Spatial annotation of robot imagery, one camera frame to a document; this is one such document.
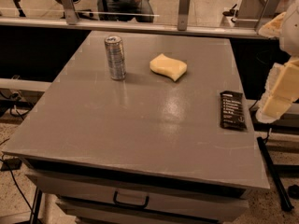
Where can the black drawer handle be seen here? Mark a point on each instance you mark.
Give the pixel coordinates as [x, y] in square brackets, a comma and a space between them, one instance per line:
[132, 200]

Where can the yellow sponge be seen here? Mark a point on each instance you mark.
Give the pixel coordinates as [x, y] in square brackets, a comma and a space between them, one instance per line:
[172, 68]

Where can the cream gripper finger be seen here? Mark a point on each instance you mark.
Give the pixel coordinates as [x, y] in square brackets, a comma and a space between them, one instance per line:
[281, 90]
[273, 27]

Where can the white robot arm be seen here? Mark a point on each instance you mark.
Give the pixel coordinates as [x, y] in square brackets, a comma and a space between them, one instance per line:
[289, 34]

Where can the grey metal railing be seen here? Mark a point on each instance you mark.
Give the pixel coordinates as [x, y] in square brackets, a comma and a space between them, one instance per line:
[219, 18]

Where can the black pole on floor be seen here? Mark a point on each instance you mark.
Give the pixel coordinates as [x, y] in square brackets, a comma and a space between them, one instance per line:
[285, 202]

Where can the grey drawer cabinet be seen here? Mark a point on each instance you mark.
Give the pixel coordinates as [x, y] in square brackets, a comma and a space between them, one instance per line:
[87, 193]

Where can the person in jeans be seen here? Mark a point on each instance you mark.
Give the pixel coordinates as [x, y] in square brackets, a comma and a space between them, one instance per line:
[125, 10]

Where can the silver redbull can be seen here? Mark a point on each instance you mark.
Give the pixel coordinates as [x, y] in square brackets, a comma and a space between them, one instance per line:
[115, 57]

